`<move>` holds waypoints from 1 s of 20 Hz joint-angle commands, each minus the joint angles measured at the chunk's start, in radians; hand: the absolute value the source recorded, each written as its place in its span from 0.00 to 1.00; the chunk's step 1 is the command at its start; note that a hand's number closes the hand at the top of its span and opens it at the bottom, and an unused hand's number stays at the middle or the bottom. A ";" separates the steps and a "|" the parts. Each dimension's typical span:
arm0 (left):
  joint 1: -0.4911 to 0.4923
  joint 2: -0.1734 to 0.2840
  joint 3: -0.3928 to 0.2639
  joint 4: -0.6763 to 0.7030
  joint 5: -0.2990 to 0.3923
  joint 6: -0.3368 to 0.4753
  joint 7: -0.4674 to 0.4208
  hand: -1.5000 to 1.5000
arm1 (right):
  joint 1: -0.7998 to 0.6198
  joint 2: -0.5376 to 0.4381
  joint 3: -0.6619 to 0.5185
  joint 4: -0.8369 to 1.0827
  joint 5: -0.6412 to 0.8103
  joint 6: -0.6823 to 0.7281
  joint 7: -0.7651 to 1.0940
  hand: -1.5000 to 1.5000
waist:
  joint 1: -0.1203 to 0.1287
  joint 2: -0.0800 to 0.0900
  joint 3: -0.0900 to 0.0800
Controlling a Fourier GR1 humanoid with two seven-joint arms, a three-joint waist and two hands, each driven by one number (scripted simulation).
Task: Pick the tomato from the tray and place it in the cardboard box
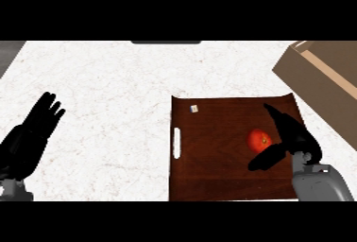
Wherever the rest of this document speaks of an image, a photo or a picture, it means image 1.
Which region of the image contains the dark brown wooden tray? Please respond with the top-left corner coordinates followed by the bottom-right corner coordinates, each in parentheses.
top-left (167, 92), bottom-right (310, 202)

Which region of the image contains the red tomato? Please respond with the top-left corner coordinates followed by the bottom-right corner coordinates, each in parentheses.
top-left (245, 128), bottom-right (273, 154)

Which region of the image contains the brown cardboard box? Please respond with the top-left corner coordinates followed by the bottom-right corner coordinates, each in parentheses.
top-left (271, 40), bottom-right (357, 152)

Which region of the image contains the dark grey appliance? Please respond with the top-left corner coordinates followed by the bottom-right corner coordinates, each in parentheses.
top-left (0, 40), bottom-right (29, 79)

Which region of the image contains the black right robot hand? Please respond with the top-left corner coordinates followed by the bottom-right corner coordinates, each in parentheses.
top-left (247, 102), bottom-right (324, 172)

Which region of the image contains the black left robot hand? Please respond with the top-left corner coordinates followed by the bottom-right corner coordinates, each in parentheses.
top-left (0, 91), bottom-right (67, 182)

